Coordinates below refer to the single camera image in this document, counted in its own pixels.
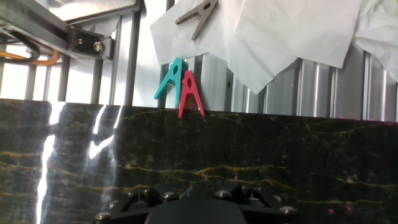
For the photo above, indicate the white tissue paper sheets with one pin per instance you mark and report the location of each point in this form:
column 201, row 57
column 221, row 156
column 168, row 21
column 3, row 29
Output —
column 280, row 37

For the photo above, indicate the orange tube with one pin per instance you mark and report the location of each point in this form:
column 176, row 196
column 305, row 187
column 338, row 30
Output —
column 46, row 61

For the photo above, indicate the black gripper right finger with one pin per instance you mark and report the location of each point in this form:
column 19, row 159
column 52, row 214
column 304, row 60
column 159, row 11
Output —
column 261, row 202

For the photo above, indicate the metal frame bar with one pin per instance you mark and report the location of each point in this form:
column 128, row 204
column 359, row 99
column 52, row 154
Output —
column 37, row 28

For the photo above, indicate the teal clothespin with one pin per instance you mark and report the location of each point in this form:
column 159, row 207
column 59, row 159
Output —
column 172, row 79

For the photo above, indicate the red clothespin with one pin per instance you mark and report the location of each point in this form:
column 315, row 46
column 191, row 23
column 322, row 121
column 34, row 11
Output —
column 189, row 93

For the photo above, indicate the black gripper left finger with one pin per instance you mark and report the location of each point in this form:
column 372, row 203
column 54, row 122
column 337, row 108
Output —
column 133, row 202

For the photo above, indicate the black marble pattern mat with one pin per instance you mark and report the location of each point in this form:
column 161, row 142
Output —
column 248, row 149

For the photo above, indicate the grey clothespin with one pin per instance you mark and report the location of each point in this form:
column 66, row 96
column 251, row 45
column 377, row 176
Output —
column 200, row 14

